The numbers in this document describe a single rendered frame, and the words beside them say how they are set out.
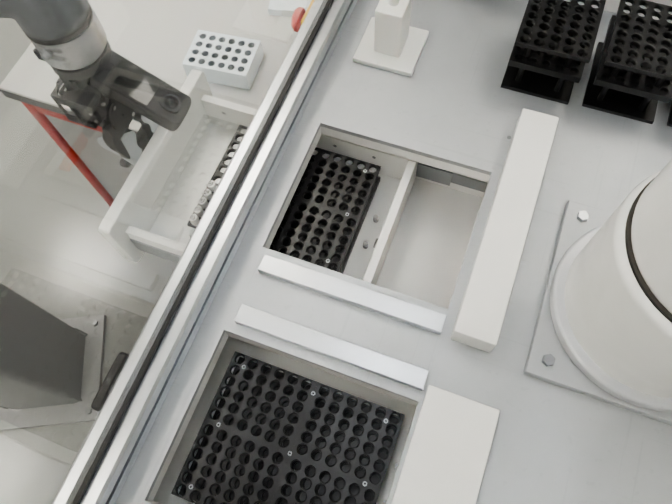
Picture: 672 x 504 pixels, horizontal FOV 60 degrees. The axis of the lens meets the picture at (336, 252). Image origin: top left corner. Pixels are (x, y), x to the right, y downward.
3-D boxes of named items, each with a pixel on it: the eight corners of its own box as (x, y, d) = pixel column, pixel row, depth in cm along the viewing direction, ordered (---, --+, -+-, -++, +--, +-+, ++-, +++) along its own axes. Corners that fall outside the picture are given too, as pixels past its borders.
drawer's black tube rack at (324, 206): (199, 243, 86) (186, 224, 80) (247, 148, 92) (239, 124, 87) (339, 291, 82) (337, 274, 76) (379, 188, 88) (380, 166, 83)
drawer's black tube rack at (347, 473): (186, 494, 72) (170, 493, 66) (244, 362, 79) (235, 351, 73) (354, 567, 68) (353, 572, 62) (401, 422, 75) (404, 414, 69)
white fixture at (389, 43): (352, 62, 85) (350, 8, 75) (371, 20, 88) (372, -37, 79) (411, 77, 83) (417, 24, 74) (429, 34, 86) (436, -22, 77)
